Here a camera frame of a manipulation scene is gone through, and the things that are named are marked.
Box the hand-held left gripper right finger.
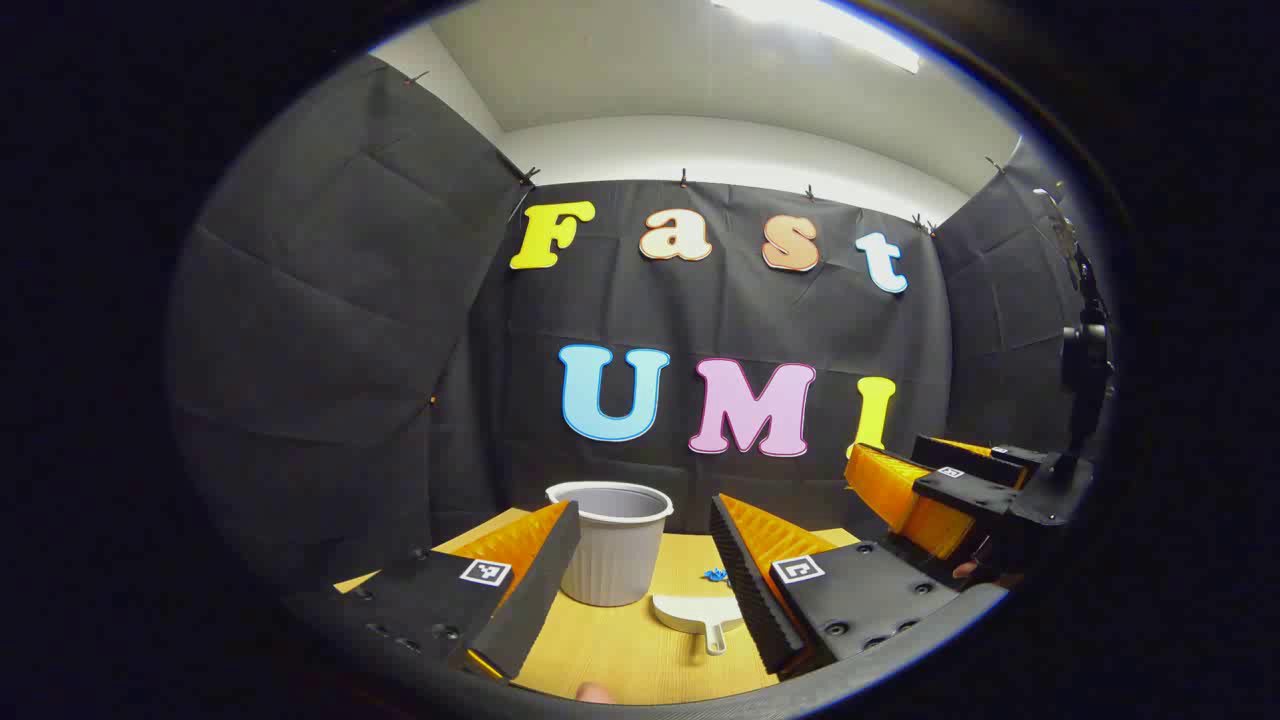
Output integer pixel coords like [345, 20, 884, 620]
[709, 492, 963, 677]

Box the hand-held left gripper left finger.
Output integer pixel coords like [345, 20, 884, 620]
[320, 500, 583, 683]

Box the white plastic dustpan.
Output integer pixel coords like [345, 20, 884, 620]
[651, 592, 746, 656]

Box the black backdrop cloth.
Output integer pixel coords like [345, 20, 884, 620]
[165, 55, 1101, 601]

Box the ceiling light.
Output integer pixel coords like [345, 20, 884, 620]
[712, 0, 921, 73]

